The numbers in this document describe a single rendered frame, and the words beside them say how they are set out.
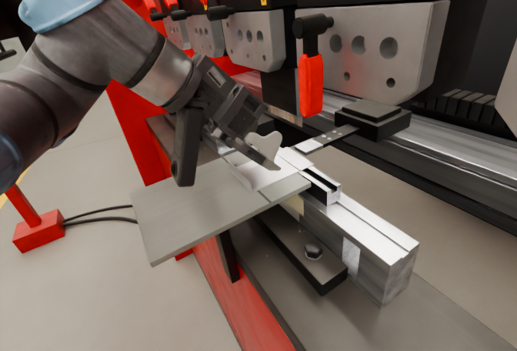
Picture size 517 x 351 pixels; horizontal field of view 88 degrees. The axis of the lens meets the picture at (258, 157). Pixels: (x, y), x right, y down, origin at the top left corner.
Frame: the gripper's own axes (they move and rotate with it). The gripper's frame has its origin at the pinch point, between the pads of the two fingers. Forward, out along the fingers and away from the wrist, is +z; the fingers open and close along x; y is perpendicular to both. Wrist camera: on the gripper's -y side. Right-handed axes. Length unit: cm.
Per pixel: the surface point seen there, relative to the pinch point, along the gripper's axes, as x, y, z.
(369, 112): -0.9, 21.1, 15.6
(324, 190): -10.8, 2.0, 4.3
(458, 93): -7.8, 36.6, 28.0
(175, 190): 5.1, -12.7, -8.2
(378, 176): 68, 37, 164
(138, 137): 86, -25, 8
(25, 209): 163, -118, 0
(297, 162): -2.1, 3.5, 5.1
